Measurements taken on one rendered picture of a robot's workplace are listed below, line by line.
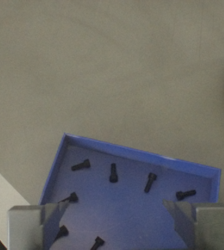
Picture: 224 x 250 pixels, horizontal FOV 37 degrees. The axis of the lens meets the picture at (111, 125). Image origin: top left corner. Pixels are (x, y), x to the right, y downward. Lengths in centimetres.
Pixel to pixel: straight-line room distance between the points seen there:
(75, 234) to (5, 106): 14
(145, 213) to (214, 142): 9
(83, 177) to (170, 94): 12
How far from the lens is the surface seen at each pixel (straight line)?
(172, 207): 16
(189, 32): 38
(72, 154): 29
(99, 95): 32
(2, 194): 29
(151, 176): 28
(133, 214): 27
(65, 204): 17
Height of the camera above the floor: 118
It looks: 61 degrees down
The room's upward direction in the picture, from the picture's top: straight up
